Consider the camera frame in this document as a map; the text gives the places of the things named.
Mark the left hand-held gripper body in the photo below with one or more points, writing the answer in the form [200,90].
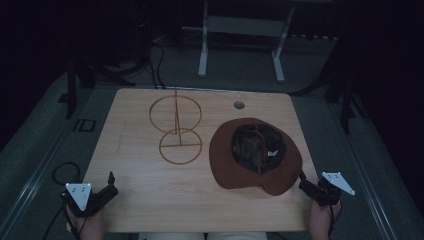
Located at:
[81,195]

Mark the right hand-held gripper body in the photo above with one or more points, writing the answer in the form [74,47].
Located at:
[330,190]

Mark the brown brimmed hat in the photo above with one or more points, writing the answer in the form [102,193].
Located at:
[230,163]

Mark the person's right hand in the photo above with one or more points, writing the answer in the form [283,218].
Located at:
[320,218]

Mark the person's left hand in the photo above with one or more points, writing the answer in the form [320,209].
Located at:
[89,226]

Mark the black metal stand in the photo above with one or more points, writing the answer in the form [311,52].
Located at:
[346,106]
[71,90]

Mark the power strip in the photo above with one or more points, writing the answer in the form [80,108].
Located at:
[313,36]

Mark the black floor socket frame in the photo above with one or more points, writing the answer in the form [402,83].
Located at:
[85,125]

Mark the white metal desk frame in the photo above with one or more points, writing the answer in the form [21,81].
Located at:
[203,50]

